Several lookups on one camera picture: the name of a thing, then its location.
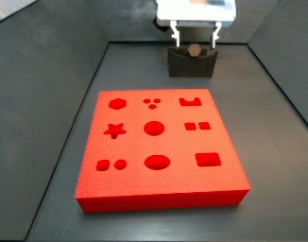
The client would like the red foam shape-sorting block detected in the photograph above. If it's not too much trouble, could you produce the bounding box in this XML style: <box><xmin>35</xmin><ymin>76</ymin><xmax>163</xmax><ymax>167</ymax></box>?
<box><xmin>76</xmin><ymin>89</ymin><xmax>250</xmax><ymax>213</ymax></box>

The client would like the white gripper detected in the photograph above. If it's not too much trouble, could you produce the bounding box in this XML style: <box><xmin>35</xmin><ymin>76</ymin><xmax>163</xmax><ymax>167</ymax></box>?
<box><xmin>155</xmin><ymin>0</ymin><xmax>236</xmax><ymax>49</ymax></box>

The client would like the brown hexagonal prism peg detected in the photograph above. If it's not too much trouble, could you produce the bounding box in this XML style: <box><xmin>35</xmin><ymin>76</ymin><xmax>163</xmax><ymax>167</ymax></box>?
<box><xmin>188</xmin><ymin>43</ymin><xmax>202</xmax><ymax>58</ymax></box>

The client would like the dark grey cradle stand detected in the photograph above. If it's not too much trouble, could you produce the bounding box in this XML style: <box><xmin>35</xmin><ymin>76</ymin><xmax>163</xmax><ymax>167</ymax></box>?
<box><xmin>168</xmin><ymin>48</ymin><xmax>219</xmax><ymax>78</ymax></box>

